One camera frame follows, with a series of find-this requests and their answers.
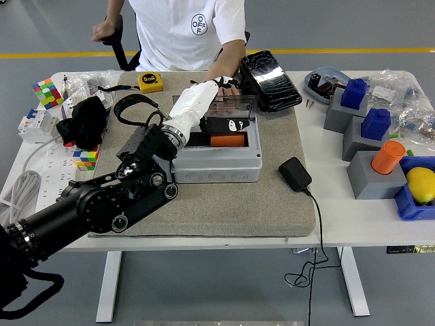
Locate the person's right hand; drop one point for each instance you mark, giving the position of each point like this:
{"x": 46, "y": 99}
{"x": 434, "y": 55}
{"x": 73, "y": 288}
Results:
{"x": 105, "y": 30}

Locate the small colourful puzzle cube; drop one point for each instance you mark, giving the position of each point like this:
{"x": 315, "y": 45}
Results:
{"x": 86, "y": 159}

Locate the yellow lemon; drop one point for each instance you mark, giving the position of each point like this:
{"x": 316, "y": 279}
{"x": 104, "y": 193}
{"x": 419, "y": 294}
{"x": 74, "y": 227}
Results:
{"x": 421, "y": 185}

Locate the brown electronic component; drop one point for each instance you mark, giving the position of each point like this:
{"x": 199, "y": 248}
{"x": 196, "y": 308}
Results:
{"x": 326, "y": 90}

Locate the black table control panel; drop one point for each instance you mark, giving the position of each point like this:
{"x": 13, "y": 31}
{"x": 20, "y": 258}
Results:
{"x": 404, "y": 249}

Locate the black capacitor in dish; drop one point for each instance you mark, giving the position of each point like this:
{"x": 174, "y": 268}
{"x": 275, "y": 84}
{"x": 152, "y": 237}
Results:
{"x": 314, "y": 80}

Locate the grey plastic junction box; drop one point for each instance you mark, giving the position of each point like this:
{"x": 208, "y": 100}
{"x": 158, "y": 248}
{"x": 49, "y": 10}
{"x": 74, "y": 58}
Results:
{"x": 217, "y": 166}

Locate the glossy black case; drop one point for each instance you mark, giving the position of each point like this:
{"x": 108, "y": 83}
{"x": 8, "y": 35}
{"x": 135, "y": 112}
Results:
{"x": 272, "y": 81}

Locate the white circuit breaker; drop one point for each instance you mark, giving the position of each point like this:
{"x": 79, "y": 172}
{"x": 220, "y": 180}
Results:
{"x": 34, "y": 127}

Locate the large colourful puzzle cube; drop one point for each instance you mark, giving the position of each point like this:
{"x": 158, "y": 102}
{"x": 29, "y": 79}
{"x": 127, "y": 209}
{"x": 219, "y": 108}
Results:
{"x": 47, "y": 93}

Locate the black power adapter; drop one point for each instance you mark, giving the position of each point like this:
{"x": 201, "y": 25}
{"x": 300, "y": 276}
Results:
{"x": 295, "y": 173}

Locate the square yellow tape measure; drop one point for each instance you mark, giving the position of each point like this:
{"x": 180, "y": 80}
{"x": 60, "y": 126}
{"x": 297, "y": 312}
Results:
{"x": 150, "y": 83}

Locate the grey-brown table mat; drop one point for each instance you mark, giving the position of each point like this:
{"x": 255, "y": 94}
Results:
{"x": 238, "y": 210}

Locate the white power strip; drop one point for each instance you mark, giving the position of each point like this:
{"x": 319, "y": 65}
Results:
{"x": 54, "y": 169}

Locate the white table leg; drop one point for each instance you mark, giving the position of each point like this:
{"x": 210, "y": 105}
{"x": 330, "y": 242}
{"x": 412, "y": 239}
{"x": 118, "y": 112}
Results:
{"x": 355, "y": 282}
{"x": 108, "y": 285}

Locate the clear plastic parts bags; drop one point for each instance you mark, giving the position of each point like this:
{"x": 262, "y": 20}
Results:
{"x": 408, "y": 98}

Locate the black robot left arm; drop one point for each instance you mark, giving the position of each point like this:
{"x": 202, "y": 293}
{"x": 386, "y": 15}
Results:
{"x": 102, "y": 207}

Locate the black cloth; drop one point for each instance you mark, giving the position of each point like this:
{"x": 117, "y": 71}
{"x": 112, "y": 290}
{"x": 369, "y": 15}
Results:
{"x": 85, "y": 122}

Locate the clear plastic bag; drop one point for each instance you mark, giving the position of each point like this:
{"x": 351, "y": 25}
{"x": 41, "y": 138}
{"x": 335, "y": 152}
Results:
{"x": 102, "y": 76}

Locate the transparent hinged box lid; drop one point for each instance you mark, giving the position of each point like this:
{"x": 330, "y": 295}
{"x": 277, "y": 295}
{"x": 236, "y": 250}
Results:
{"x": 245, "y": 105}

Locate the blue-grey oval dish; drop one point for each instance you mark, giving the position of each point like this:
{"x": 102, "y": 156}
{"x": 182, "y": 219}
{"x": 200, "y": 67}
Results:
{"x": 314, "y": 94}

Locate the blue plastic bin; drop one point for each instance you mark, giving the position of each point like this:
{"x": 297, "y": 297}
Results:
{"x": 408, "y": 208}

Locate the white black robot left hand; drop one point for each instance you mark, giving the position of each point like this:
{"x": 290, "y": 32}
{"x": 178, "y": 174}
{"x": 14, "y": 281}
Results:
{"x": 190, "y": 102}

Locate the person's right forearm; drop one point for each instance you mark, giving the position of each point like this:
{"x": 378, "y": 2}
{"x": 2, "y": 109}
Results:
{"x": 113, "y": 9}

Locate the orange cylinder battery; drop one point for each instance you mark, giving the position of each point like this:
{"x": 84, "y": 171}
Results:
{"x": 227, "y": 141}
{"x": 387, "y": 158}

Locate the small red object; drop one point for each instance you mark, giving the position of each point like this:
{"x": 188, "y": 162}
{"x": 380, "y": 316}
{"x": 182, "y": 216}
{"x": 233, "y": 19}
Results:
{"x": 69, "y": 143}

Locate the person's left hand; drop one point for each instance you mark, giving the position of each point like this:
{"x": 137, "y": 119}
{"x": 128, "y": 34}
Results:
{"x": 230, "y": 98}

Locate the blue block battery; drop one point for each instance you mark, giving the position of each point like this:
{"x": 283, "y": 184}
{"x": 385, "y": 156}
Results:
{"x": 375, "y": 124}
{"x": 353, "y": 95}

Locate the person's left forearm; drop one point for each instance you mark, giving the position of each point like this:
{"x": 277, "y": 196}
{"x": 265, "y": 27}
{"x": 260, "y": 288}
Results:
{"x": 227, "y": 57}

